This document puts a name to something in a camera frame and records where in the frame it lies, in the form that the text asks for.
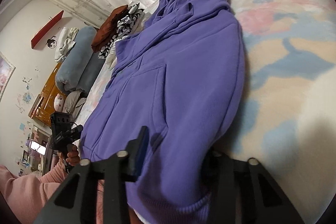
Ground purple zip hoodie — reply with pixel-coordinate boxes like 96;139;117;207
80;0;245;223

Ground pink sleeve forearm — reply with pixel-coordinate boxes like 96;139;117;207
0;157;106;224

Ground white clothes on blanket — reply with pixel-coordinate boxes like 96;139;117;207
54;27;79;63

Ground black white patterned folded clothes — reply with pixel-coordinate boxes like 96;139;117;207
98;3;145;70

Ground person's left hand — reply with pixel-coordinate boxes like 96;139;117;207
58;144;80;169

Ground orange wooden headboard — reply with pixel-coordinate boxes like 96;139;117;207
28;64;62;127

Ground pink white plush toy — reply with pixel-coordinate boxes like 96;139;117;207
54;93;66;112

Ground blue grey rolled blanket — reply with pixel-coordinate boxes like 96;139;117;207
55;26;104;94

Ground dark red folded garment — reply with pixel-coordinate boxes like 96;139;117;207
91;5;128;53

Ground pastel patchwork bed blanket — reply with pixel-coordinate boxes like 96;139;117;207
73;0;336;224

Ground framed wall picture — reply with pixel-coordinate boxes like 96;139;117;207
0;52;15;100

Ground red wall shelf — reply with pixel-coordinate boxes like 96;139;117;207
31;10;64;49

